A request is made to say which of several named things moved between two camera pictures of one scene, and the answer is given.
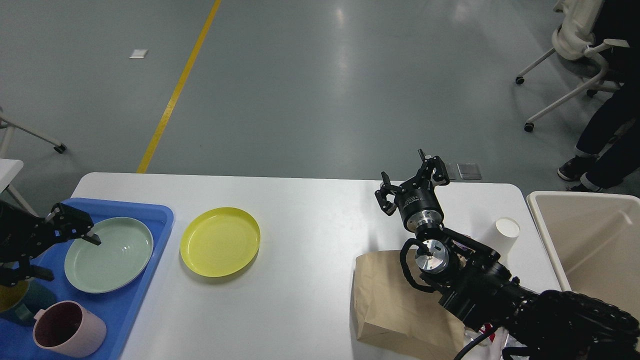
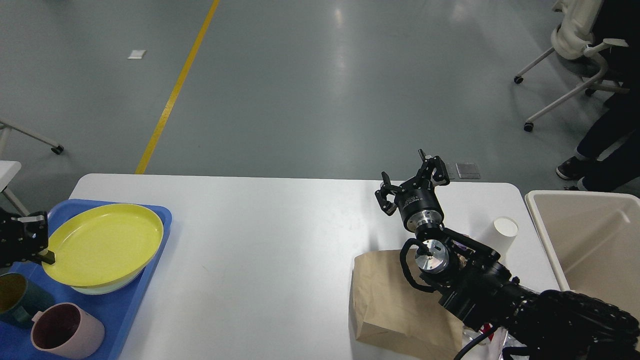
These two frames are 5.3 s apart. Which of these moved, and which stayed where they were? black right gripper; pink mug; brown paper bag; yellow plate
Moved: yellow plate
Stayed: black right gripper; pink mug; brown paper bag
